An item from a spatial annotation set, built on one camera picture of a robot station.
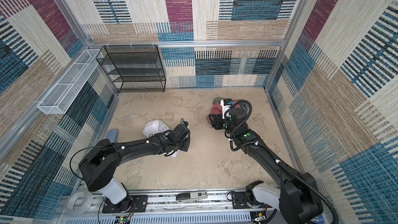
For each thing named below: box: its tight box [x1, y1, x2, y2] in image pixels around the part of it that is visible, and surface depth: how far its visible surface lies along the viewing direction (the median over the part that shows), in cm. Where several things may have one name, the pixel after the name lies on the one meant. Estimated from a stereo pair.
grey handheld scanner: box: [175, 191, 208, 204], surface depth 74 cm
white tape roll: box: [67, 191, 94, 215], surface depth 75 cm
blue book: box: [309, 214, 325, 224], surface depth 42 cm
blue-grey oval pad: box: [105, 128, 119, 144], surface depth 96 cm
